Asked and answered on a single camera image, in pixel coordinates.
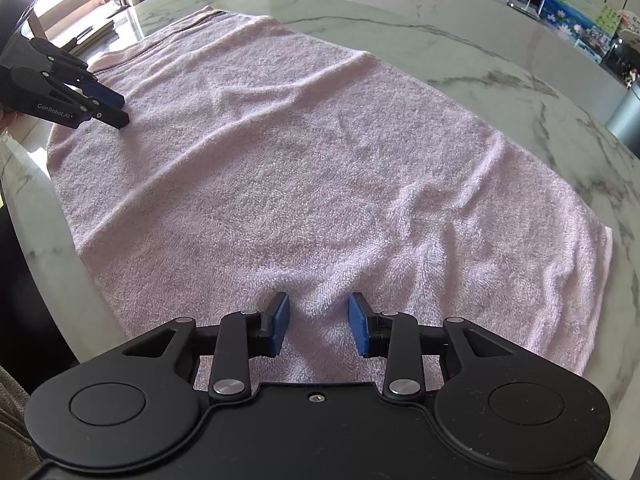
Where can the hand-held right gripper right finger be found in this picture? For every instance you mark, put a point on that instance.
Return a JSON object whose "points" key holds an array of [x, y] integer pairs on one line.
{"points": [[359, 327]]}

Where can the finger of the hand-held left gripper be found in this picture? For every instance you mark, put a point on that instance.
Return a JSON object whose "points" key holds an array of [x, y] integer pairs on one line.
{"points": [[107, 96], [110, 116]]}

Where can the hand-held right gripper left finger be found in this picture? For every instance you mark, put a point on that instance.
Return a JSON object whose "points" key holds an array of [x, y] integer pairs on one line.
{"points": [[279, 327]]}

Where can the pink towel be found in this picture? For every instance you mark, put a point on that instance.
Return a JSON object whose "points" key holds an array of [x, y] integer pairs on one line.
{"points": [[310, 185]]}

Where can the person's left hand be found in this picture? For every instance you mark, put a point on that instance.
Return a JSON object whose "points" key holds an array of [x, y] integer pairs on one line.
{"points": [[6, 120]]}

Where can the black floor tool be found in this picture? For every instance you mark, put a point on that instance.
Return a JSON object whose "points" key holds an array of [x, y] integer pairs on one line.
{"points": [[95, 34]]}

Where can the grey cloth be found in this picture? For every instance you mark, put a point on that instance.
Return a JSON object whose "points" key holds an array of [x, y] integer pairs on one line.
{"points": [[15, 420]]}

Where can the silver trash can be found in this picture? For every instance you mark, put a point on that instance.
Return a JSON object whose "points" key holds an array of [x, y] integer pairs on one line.
{"points": [[625, 120]]}

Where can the black router with antennas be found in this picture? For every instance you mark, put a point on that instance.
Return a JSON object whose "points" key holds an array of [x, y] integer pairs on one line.
{"points": [[525, 9]]}

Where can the dark glass tank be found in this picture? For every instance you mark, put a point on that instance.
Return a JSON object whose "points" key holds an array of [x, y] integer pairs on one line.
{"points": [[620, 65]]}

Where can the blue lotus painting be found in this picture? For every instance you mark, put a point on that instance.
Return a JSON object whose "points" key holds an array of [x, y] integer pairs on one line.
{"points": [[575, 15]]}

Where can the round paper fan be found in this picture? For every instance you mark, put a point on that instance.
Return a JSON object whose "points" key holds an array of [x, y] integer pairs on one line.
{"points": [[630, 27]]}

